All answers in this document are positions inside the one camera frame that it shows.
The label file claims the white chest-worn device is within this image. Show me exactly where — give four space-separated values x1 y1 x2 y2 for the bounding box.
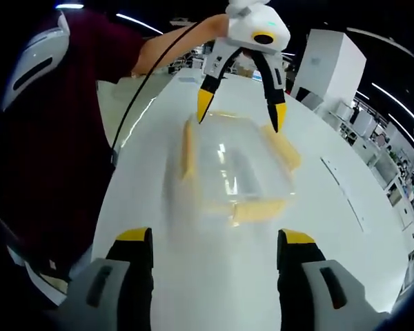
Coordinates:
1 15 70 112

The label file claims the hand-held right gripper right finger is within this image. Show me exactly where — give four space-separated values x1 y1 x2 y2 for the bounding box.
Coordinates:
277 228 372 331

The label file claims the clear plastic storage box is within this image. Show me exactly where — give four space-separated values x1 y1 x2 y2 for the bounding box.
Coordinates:
165 113 297 225

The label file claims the white square pillar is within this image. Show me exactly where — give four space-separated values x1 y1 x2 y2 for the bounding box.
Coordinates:
292 29 368 104

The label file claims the clear container with yellow clips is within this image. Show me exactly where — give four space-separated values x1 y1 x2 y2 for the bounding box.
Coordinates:
181 108 302 229

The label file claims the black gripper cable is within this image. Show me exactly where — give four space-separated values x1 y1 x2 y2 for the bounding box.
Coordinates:
109 21 201 168

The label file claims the grey chair back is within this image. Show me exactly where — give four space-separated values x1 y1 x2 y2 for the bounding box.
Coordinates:
302 91 324 112

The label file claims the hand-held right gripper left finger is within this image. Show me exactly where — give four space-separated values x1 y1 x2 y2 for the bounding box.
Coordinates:
60 227 155 331

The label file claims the person in maroon shirt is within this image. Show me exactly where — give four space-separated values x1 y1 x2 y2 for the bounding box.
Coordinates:
0 8 148 283

